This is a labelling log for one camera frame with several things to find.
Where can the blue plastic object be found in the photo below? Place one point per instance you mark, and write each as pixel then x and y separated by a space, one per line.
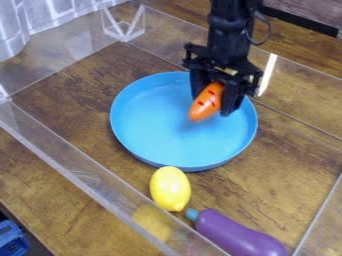
pixel 13 242

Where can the clear acrylic enclosure wall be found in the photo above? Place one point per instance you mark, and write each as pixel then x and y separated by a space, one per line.
pixel 72 184

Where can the orange toy carrot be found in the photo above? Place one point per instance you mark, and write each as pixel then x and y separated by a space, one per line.
pixel 207 103

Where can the blue round tray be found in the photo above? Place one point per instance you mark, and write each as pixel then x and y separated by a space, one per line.
pixel 149 123

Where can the yellow toy lemon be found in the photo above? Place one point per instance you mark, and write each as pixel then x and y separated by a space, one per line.
pixel 169 188

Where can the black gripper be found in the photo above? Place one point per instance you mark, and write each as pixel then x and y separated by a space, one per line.
pixel 222 60

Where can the purple toy eggplant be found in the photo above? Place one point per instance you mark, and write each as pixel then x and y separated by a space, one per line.
pixel 235 238

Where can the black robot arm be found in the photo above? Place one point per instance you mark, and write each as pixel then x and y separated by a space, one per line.
pixel 231 8

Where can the white mesh curtain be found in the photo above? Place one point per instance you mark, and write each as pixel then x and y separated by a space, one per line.
pixel 26 17

